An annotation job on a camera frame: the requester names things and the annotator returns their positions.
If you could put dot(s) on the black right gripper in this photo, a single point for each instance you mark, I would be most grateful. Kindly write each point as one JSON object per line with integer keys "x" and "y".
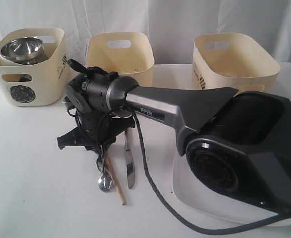
{"x": 95, "y": 129}

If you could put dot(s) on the steel table knife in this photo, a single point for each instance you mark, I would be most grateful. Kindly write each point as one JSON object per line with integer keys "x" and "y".
{"x": 130, "y": 167}

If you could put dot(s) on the steel spoon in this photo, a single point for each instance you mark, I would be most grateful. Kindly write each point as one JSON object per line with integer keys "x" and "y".
{"x": 105, "y": 181}

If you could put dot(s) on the wooden chopstick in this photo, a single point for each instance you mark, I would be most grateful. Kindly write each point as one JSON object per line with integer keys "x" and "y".
{"x": 116, "y": 182}

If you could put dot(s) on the steel bowl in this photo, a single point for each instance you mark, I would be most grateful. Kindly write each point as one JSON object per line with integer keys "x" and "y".
{"x": 23, "y": 49}

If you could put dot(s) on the white ceramic bowl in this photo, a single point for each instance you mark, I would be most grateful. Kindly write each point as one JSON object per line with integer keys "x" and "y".
{"x": 6, "y": 62}

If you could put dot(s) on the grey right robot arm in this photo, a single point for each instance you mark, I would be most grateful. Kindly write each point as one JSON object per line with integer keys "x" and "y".
{"x": 236, "y": 144}

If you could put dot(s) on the cream bin with triangle mark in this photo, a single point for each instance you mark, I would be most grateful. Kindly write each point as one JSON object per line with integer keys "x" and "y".
{"x": 127, "y": 53}

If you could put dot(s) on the cream bin with circle mark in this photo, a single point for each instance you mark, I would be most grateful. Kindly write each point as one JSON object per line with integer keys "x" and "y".
{"x": 40, "y": 84}

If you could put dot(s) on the white square plate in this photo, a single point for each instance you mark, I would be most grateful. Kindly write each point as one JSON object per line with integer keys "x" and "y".
{"x": 196, "y": 199}

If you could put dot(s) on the cream bin with square mark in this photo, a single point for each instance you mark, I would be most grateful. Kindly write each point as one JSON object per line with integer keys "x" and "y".
{"x": 232, "y": 60}

